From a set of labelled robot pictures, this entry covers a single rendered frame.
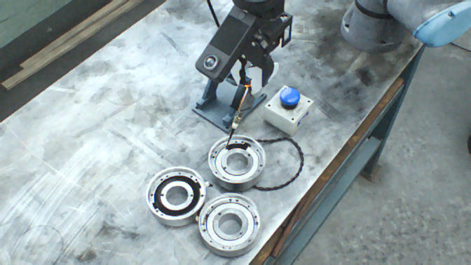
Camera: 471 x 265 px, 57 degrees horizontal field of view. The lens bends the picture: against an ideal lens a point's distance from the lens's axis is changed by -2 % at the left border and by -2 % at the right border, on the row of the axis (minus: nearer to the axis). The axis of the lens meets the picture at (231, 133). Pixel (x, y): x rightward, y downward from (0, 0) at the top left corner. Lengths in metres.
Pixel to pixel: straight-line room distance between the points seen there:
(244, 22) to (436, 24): 0.38
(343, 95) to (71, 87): 0.60
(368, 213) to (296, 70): 0.87
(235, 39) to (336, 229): 1.15
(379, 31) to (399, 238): 0.90
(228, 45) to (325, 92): 0.37
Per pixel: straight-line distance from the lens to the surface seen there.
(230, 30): 0.66
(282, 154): 0.86
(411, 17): 0.92
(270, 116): 0.89
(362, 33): 1.06
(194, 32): 1.11
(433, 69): 2.30
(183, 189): 0.81
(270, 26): 0.70
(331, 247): 1.66
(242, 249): 0.73
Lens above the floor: 1.52
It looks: 53 degrees down
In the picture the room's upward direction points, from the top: 3 degrees counter-clockwise
